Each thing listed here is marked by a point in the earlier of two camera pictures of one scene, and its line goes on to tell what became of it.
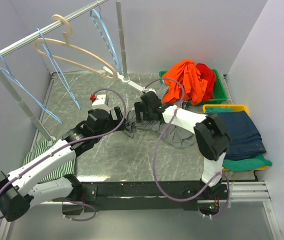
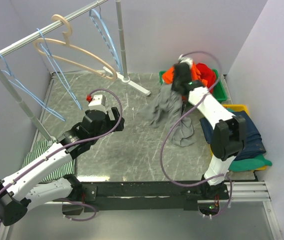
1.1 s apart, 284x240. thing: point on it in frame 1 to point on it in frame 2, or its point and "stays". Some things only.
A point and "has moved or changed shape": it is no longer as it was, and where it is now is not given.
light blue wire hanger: x=97 y=17 stays
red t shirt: x=208 y=74 stays
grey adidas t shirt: x=177 y=136 has moved or changed shape
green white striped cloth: x=68 y=168 stays
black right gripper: x=138 y=106 to x=173 y=86
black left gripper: x=114 y=123 stays
